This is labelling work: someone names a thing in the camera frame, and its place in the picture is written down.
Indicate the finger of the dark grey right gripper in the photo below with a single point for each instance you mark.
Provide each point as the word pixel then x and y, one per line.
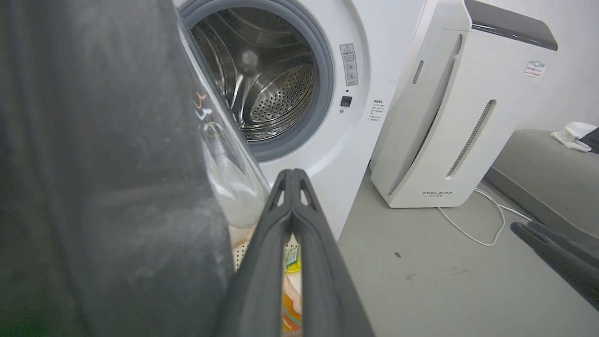
pixel 575 243
pixel 561 267

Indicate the white washing machine body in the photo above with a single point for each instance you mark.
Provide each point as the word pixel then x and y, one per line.
pixel 339 159

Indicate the dark cloth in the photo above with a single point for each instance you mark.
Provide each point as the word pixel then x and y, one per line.
pixel 592 141

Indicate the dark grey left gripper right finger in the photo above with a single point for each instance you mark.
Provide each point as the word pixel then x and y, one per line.
pixel 323 281

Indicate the small printed text label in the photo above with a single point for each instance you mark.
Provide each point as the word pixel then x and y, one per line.
pixel 376 111

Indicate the yellow green toy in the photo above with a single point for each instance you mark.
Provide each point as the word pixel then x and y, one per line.
pixel 293 260

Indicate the grey warning sticker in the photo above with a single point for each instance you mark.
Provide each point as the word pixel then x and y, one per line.
pixel 349 64

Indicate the stainless steel washing drum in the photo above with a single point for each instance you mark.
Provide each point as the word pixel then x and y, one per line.
pixel 276 89

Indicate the black door latch socket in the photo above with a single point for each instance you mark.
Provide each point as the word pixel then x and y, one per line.
pixel 346 101

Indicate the white air purifier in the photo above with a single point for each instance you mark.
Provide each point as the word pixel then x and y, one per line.
pixel 449 117

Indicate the grey rubber door gasket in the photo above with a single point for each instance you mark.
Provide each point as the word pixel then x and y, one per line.
pixel 324 93

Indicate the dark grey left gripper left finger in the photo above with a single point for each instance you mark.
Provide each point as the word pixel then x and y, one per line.
pixel 259 271

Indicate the dark grey washing machine door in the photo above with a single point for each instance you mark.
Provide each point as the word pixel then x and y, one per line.
pixel 93 164

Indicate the small colourful purifier sticker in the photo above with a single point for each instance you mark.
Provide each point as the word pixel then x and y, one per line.
pixel 535 69

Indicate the white cloth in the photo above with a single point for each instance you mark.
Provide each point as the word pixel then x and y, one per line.
pixel 572 135

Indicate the orange colourful toy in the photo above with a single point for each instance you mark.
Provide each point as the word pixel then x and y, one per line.
pixel 291 316

